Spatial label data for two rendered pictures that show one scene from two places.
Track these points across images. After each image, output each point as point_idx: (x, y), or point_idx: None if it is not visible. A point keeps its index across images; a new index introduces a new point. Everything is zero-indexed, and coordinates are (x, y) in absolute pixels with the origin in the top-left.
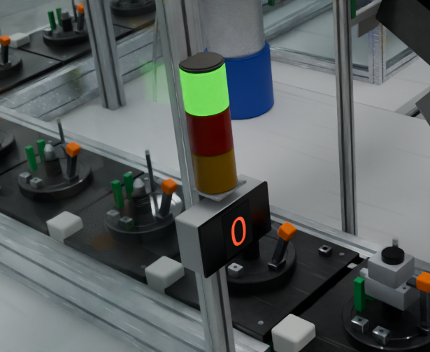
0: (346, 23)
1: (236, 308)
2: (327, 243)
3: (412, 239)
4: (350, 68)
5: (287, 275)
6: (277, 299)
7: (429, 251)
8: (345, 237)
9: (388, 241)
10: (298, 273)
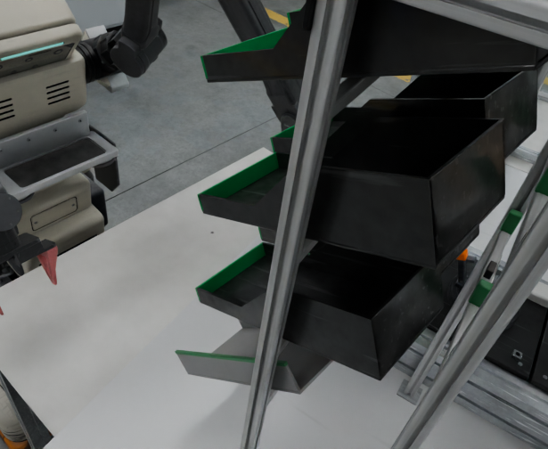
0: (503, 217)
1: (470, 264)
2: (433, 323)
3: (362, 433)
4: (479, 258)
5: (449, 284)
6: (447, 269)
7: (344, 414)
8: (422, 340)
9: (384, 432)
10: (443, 292)
